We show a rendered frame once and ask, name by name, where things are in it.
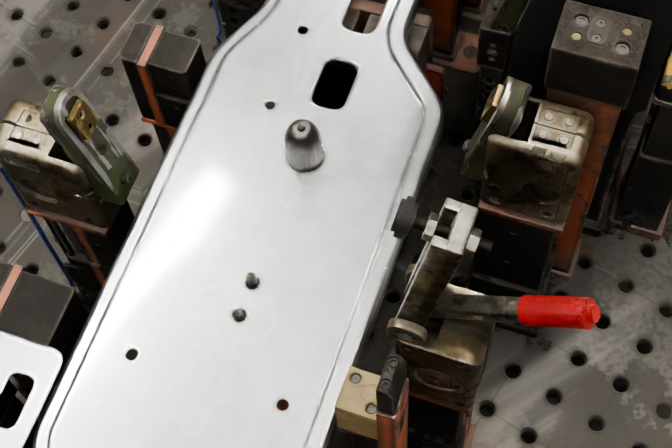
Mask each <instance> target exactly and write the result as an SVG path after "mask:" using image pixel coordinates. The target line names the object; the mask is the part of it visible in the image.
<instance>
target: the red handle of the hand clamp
mask: <svg viewBox="0 0 672 448"><path fill-rule="evenodd" d="M430 317H432V318H450V319H467V320H483V321H500V322H516V323H521V324H522V325H524V326H536V327H552V328H569V329H585V330H590V329H592V328H593V327H594V325H595V323H597V322H598V321H599V319H600V308H599V306H598V305H596V303H595V301H594V299H593V298H591V297H577V296H553V295H529V294H525V295H523V296H522V297H514V296H491V295H469V294H446V293H443V294H442V296H441V298H440V299H439V301H438V303H437V305H436V307H435V308H434V310H433V312H432V314H431V316H430Z"/></svg>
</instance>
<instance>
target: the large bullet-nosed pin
mask: <svg viewBox="0 0 672 448"><path fill-rule="evenodd" d="M284 143H285V149H286V155H287V160H288V163H289V165H290V166H291V167H292V168H293V169H295V170H298V171H302V172H307V171H311V170H314V169H316V168H317V167H318V166H319V165H320V164H321V163H322V161H323V158H324V155H323V147H322V138H321V134H320V131H319V129H318V128H317V126H316V125H315V124H314V123H313V122H311V121H310V120H307V119H297V120H295V121H293V122H292V123H291V124H290V125H289V126H288V128H287V130H286V132H285V137H284Z"/></svg>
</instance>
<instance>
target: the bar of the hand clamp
mask: <svg viewBox="0 0 672 448"><path fill-rule="evenodd" d="M415 201H416V198H415V197H412V196H410V195H408V196H407V198H406V199H404V198H402V199H401V201H400V204H399V207H398V210H397V212H396V215H395V218H394V220H393V223H392V226H391V229H390V231H392V232H394V234H393V237H395V238H398V239H402V237H403V236H406V237H408V234H409V232H410V229H411V228H413V229H415V230H418V231H421V232H423V235H422V238H421V239H423V240H425V241H427V242H426V244H425V246H424V249H423V251H422V253H421V255H420V257H419V260H418V262H417V264H416V266H415V268H414V270H413V273H412V275H411V277H410V279H409V281H408V284H407V286H406V288H405V291H404V296H405V298H404V300H403V302H402V305H401V307H400V309H399V311H398V313H397V315H396V317H395V318H401V319H405V320H408V321H412V322H414V323H417V324H419V325H421V326H422V327H425V325H426V323H427V321H428V319H429V318H430V316H431V314H432V312H433V310H434V308H435V307H436V305H437V303H438V301H439V299H440V298H441V296H442V294H443V292H444V290H445V288H446V287H447V285H448V283H449V281H450V279H451V277H452V276H453V274H454V272H455V270H456V268H457V267H458V265H459V263H460V261H461V259H462V257H463V256H464V255H466V256H469V257H473V255H474V254H475V252H478V253H481V254H484V255H486V256H488V255H489V253H490V251H491V248H492V245H493V241H490V240H488V239H485V238H482V237H481V234H482V230H480V229H478V228H475V227H473V225H474V222H475V219H476V217H477V214H478V208H477V207H474V206H471V205H469V204H466V203H462V202H459V201H456V200H454V199H451V198H447V199H446V200H445V203H444V205H443V207H442V209H441V211H440V214H437V213H434V212H431V214H430V216H429V218H427V217H425V216H422V215H419V214H417V210H418V207H419V204H418V203H415Z"/></svg>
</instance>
